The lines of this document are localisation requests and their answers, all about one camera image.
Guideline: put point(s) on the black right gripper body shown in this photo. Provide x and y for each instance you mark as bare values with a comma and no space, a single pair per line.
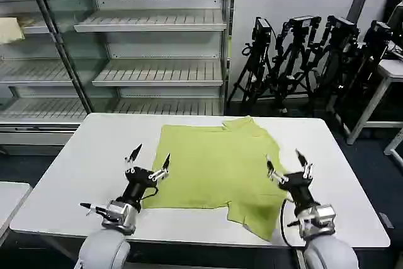
299,188

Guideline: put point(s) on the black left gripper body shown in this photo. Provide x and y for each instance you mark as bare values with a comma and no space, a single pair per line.
138,180

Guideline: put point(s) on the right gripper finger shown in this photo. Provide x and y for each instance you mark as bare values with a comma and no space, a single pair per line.
306,165
272,169

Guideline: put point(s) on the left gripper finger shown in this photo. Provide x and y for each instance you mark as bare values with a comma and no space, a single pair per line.
165,168
133,156

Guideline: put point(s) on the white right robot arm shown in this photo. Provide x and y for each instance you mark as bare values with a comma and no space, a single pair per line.
327,250

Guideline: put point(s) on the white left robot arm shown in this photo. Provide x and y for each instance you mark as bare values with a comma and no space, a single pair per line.
105,250

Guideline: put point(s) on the green shirt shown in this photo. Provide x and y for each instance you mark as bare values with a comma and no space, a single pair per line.
214,168

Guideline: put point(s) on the black left wrist plug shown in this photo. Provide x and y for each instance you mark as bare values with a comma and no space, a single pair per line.
94,208

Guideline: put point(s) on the white work table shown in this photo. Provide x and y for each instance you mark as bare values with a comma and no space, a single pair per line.
78,171

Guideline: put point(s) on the white open shelf unit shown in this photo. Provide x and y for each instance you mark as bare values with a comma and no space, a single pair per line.
157,73

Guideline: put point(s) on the white desk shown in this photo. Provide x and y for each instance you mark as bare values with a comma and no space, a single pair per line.
392,70

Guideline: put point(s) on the small white side table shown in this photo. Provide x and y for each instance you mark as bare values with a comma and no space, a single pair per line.
11,199

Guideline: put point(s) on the glass-fronted shelf unit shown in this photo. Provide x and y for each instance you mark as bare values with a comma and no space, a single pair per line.
34,70

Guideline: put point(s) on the black monitor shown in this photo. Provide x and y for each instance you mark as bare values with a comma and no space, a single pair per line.
396,7

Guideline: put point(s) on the white metal frame leg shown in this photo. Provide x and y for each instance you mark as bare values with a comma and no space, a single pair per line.
393,143

